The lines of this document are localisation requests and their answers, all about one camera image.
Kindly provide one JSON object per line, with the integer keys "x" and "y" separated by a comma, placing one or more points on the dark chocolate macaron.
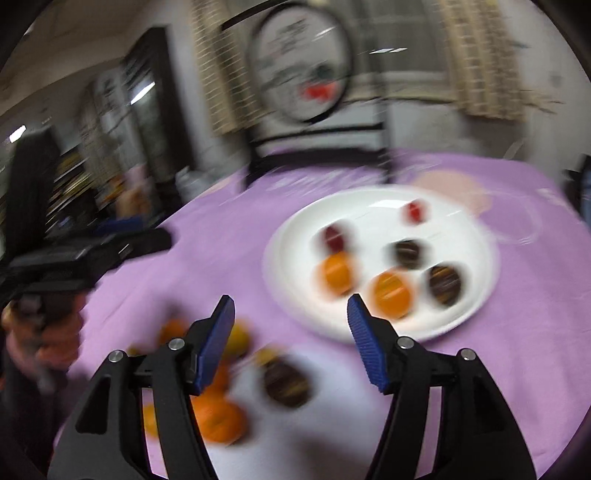
{"x": 444, "y": 285}
{"x": 408, "y": 253}

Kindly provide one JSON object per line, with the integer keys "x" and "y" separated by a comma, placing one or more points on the small red fruit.
{"x": 414, "y": 211}

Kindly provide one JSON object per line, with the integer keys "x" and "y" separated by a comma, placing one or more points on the round framed wall painting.
{"x": 300, "y": 60}

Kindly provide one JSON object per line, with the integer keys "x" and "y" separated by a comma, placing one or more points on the dark red macaron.
{"x": 333, "y": 237}

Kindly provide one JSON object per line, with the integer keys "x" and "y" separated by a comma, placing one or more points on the orange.
{"x": 171, "y": 330}
{"x": 335, "y": 274}
{"x": 150, "y": 417}
{"x": 392, "y": 294}
{"x": 220, "y": 374}
{"x": 219, "y": 417}

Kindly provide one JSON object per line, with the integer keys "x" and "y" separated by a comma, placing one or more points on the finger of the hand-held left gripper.
{"x": 141, "y": 242}

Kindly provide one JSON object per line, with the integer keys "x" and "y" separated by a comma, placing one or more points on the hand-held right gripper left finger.
{"x": 213, "y": 344}

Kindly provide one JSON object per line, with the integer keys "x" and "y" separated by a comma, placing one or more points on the black display cabinet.
{"x": 152, "y": 115}

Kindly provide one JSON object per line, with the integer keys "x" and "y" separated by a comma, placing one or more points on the small white plate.
{"x": 332, "y": 415}

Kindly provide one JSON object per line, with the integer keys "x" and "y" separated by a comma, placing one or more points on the black chair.
{"x": 318, "y": 143}

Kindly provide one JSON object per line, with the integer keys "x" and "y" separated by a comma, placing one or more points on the large white round plate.
{"x": 466, "y": 249}

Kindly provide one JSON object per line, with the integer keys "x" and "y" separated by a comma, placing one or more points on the yellow orange fruit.
{"x": 239, "y": 340}

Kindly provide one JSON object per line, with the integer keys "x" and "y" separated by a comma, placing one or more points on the bamboo wall hanging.
{"x": 489, "y": 55}
{"x": 226, "y": 69}

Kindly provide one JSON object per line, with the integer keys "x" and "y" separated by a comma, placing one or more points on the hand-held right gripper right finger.
{"x": 365, "y": 347}

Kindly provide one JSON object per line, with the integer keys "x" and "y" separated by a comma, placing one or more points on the dark brown passion fruit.
{"x": 286, "y": 383}

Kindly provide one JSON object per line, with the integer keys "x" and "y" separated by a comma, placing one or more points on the person's left hand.
{"x": 57, "y": 339}

